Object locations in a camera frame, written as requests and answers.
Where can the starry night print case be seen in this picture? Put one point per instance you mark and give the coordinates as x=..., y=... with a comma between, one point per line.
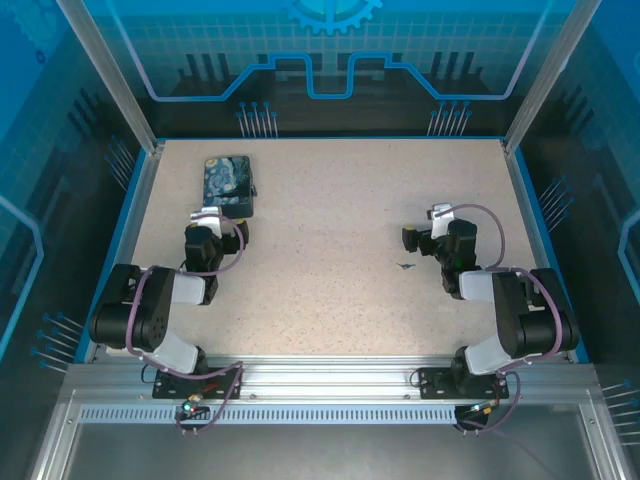
x=225, y=182

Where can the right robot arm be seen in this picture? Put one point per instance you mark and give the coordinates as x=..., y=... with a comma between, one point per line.
x=520, y=330

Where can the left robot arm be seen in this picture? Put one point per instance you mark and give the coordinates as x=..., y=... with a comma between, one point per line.
x=120, y=320

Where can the power connector with light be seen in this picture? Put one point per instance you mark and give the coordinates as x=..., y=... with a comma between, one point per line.
x=482, y=409
x=189, y=408

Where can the metal front tray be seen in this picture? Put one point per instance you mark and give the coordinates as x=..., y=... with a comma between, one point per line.
x=325, y=450

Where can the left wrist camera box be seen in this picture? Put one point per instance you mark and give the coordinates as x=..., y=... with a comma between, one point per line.
x=205, y=215

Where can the side rail with blue trim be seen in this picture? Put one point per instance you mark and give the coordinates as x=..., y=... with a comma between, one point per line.
x=141, y=200
x=525, y=200

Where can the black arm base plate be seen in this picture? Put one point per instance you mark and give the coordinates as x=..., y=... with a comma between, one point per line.
x=432, y=382
x=170, y=387

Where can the aluminium mounting rail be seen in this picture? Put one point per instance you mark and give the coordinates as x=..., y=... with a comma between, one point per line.
x=325, y=375

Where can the aluminium frame post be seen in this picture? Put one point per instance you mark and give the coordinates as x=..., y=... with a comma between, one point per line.
x=115, y=85
x=545, y=75

